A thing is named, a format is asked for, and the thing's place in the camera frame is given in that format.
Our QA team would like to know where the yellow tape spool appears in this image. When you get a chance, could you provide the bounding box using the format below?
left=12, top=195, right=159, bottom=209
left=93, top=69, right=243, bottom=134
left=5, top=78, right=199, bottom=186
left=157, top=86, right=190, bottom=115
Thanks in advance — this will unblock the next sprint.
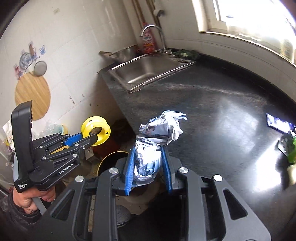
left=81, top=116, right=111, bottom=146

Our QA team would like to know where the blue white paper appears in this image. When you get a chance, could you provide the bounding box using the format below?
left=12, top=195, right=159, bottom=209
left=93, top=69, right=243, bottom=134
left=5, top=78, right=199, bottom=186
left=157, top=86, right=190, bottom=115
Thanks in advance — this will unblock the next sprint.
left=133, top=110, right=187, bottom=186

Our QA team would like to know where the black gold-rimmed trash bin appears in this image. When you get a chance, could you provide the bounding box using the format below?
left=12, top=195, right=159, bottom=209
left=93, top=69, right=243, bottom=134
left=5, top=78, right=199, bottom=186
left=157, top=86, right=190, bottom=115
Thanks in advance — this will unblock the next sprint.
left=97, top=151, right=128, bottom=176

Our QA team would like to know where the left hand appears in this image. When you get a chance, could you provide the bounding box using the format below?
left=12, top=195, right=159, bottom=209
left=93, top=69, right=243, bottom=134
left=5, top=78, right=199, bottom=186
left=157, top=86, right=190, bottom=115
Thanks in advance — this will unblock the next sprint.
left=13, top=186, right=56, bottom=214

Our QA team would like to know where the round wooden cutting board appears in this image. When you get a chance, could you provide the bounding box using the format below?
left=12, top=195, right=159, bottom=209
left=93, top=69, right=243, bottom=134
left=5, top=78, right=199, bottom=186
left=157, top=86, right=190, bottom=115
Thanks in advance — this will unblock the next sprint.
left=15, top=73, right=51, bottom=121

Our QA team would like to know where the round metal strainer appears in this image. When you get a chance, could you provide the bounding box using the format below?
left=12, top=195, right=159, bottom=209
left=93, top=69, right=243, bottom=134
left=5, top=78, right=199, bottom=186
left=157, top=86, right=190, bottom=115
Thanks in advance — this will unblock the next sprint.
left=33, top=60, right=47, bottom=77

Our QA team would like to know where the stainless steel sink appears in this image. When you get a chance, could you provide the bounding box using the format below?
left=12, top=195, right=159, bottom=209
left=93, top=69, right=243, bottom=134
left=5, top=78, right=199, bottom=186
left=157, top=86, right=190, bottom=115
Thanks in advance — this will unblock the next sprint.
left=109, top=53, right=196, bottom=92

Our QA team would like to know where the steel bowl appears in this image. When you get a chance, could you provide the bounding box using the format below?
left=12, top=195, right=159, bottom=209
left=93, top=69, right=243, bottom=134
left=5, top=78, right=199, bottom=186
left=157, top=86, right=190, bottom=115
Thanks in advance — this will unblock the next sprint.
left=99, top=45, right=138, bottom=63

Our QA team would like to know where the chrome faucet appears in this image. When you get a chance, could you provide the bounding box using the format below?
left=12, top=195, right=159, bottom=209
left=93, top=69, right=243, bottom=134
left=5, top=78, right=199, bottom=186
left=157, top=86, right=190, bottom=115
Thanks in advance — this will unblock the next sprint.
left=139, top=24, right=168, bottom=53

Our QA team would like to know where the red detergent bottle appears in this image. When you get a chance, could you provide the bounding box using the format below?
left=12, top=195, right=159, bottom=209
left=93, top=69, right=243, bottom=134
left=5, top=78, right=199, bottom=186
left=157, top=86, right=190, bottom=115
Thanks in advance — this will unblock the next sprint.
left=142, top=29, right=156, bottom=54

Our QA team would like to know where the dark green rag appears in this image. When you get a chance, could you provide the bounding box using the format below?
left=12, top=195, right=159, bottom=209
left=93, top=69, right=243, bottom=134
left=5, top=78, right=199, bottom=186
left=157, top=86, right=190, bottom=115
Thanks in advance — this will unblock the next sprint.
left=172, top=49, right=200, bottom=61

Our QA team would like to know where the green carton box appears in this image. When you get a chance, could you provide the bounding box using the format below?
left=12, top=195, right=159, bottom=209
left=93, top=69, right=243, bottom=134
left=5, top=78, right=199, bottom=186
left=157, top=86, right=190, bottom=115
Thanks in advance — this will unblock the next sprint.
left=281, top=133, right=295, bottom=164

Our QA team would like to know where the blue snack wrapper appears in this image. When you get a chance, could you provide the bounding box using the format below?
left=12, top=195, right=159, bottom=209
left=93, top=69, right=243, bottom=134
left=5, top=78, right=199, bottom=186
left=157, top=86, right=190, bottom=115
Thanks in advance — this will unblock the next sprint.
left=266, top=113, right=295, bottom=133

